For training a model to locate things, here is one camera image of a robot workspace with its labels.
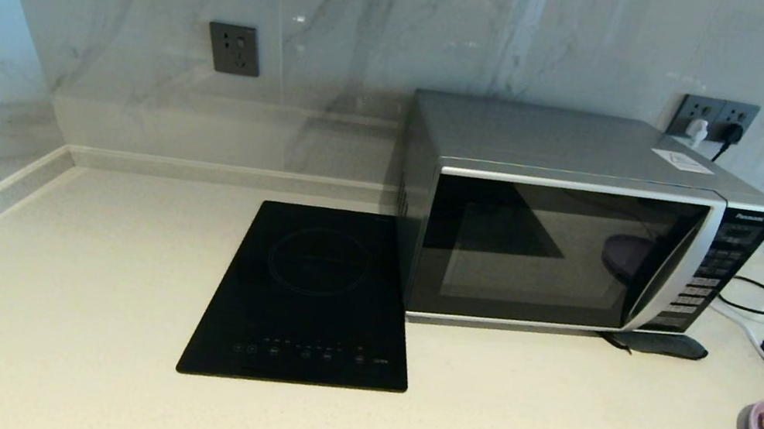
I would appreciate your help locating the silver microwave oven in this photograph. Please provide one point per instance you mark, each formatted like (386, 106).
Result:
(544, 141)

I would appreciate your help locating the black power plug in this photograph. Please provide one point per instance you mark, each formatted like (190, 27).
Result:
(731, 134)

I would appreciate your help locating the dark grey foot mat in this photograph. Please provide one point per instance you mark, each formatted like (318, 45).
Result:
(665, 345)

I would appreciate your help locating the grey single wall socket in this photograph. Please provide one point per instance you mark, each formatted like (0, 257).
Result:
(234, 48)

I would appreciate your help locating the black induction cooktop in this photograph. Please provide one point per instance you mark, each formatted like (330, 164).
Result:
(312, 297)

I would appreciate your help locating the white sticker label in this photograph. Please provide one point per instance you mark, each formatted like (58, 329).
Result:
(682, 160)

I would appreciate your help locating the grey double wall socket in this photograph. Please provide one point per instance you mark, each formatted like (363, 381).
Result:
(715, 110)

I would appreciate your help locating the white power plug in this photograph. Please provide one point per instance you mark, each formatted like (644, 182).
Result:
(697, 129)

